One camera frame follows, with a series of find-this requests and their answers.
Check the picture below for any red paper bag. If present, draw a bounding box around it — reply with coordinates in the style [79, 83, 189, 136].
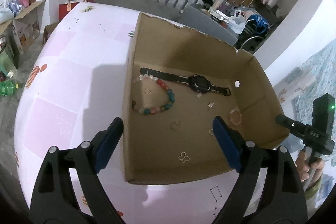
[58, 0, 87, 22]

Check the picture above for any multicolour bead bracelet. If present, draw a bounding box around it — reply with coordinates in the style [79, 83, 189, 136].
[131, 74, 175, 115]

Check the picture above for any teal floral cloth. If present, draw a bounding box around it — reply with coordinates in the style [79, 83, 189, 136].
[291, 46, 336, 114]

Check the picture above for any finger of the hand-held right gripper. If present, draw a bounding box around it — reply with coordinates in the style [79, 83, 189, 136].
[275, 114, 303, 138]

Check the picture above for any open cardboard box with clutter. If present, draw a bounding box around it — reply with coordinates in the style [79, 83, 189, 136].
[12, 0, 46, 54]

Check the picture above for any pink bead bracelet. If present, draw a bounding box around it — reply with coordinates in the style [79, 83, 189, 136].
[228, 107, 242, 126]

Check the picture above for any black and blue smartwatch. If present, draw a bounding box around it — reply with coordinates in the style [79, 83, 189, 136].
[140, 67, 232, 96]

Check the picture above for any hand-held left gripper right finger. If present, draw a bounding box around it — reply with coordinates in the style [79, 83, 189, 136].
[211, 116, 307, 224]

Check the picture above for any green printed box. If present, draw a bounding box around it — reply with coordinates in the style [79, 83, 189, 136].
[0, 35, 19, 75]

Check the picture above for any person's right hand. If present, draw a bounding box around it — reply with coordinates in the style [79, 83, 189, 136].
[295, 149, 325, 182]

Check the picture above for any grey cabinet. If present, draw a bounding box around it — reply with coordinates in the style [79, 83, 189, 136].
[178, 4, 238, 45]

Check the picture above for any white plastic bag with handles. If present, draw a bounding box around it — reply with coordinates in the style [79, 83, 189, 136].
[228, 9, 248, 34]

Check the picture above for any small brown cardboard box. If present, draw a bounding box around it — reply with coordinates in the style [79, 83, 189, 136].
[42, 22, 59, 45]

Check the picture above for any green plastic bottle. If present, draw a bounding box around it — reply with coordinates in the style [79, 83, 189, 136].
[0, 80, 20, 97]

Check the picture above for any pink printed tablecloth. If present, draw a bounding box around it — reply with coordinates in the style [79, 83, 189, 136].
[14, 2, 289, 224]

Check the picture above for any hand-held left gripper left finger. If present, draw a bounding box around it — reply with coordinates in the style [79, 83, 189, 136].
[30, 117, 124, 224]

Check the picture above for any wheelchair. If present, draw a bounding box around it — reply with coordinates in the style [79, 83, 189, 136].
[236, 13, 273, 52]

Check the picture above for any person's right forearm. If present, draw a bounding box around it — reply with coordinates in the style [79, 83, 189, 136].
[304, 174, 334, 211]

